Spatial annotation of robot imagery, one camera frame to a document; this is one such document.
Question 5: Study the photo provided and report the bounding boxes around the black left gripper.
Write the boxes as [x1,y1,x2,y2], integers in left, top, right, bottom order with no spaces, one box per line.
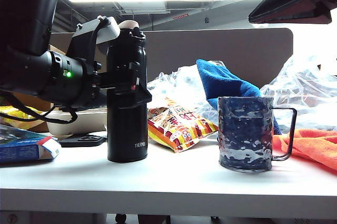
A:
[76,61,153,109]

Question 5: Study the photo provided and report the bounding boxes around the black Thermos bottle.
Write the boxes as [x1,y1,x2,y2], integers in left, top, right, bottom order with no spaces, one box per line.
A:
[106,20,148,163]

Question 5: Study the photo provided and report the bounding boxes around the blue speckled enamel cup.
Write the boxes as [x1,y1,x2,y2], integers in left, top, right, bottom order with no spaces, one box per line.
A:
[217,96,298,174]

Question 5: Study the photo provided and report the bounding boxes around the crumpled clear plastic bag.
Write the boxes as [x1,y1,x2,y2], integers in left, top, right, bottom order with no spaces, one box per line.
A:
[146,64,224,130]
[260,55,337,133]

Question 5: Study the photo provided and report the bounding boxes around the beige pulp food container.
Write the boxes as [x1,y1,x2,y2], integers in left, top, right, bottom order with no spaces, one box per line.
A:
[46,107,108,137]

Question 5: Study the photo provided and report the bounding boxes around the red yellow snack bag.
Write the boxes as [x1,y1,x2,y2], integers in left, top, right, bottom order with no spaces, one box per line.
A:
[147,97,219,153]

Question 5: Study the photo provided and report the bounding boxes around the black phone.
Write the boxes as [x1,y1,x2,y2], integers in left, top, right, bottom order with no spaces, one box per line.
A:
[59,133,108,148]

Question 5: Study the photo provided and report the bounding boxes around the grey-brown desk partition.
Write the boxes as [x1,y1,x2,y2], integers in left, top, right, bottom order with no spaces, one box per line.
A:
[49,28,294,90]

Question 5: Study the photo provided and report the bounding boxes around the blue towel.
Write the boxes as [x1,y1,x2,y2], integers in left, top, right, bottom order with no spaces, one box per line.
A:
[196,58,282,143]

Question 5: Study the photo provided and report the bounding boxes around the brown cardboard box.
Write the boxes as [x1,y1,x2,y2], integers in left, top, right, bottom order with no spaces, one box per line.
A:
[12,44,66,113]

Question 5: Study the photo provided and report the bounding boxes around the blue white carton box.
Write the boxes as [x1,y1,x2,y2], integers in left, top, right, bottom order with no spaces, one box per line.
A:
[0,124,61,165]

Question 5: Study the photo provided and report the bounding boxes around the orange towel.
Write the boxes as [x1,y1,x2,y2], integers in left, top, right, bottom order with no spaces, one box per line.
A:
[272,128,337,174]

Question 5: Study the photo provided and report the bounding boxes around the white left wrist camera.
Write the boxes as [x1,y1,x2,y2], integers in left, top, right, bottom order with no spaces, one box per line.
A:
[66,15,121,63]

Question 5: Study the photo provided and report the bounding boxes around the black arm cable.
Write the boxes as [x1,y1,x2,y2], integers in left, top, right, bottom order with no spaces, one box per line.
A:
[0,88,79,125]

